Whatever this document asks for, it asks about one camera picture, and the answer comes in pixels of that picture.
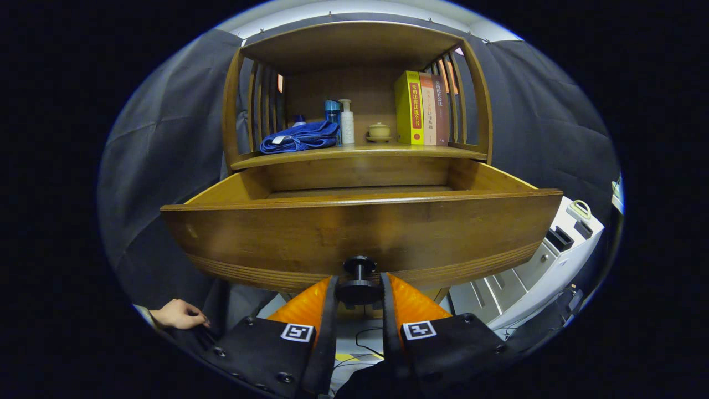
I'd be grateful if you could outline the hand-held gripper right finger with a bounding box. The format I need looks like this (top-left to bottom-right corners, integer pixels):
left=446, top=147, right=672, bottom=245
left=380, top=272, right=521, bottom=397

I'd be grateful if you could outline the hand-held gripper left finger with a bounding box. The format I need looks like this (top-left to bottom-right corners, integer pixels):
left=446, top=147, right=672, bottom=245
left=201, top=275, right=340, bottom=399

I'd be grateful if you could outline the wooden drawer with black knob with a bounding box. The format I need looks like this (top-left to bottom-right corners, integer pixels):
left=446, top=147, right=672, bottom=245
left=160, top=160, right=564, bottom=306

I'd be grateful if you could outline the white drawer cabinet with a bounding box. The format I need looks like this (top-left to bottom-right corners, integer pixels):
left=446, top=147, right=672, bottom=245
left=449, top=195, right=605, bottom=333

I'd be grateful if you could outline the wooden countertop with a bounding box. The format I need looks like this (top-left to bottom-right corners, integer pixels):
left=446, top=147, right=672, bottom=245
left=231, top=143, right=488, bottom=170

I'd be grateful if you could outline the black open tray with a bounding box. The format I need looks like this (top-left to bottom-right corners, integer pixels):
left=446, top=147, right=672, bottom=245
left=546, top=226, right=575, bottom=253

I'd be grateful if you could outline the wooden cabinet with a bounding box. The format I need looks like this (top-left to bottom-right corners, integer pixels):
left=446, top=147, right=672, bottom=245
left=222, top=21, right=494, bottom=192

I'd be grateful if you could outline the dark clothing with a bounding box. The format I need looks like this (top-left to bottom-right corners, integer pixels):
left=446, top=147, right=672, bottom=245
left=335, top=359, right=413, bottom=399

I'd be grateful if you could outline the dark bulky object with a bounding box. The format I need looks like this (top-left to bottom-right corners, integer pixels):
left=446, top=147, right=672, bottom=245
left=501, top=285, right=586, bottom=355

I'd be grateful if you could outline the blue folded towel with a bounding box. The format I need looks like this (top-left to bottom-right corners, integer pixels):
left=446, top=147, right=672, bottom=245
left=259, top=120, right=340, bottom=155

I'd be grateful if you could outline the white pump bottle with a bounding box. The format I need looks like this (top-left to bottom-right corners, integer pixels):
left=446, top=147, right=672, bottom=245
left=338, top=99, right=356, bottom=145

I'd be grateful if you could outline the cream and orange book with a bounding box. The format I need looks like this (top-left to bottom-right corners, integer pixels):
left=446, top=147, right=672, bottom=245
left=418, top=72, right=438, bottom=146

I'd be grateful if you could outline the brown book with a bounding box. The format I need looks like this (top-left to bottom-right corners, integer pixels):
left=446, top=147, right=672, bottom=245
left=432, top=76, right=450, bottom=146

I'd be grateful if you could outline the yellow book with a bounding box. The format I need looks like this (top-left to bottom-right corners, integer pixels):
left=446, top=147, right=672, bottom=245
left=395, top=70, right=425, bottom=146

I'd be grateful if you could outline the black backdrop cloth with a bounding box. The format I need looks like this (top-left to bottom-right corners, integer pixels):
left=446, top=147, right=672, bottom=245
left=99, top=12, right=621, bottom=311

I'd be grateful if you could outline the black floor cable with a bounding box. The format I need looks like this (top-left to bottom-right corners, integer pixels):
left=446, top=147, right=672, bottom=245
left=353, top=326, right=388, bottom=361

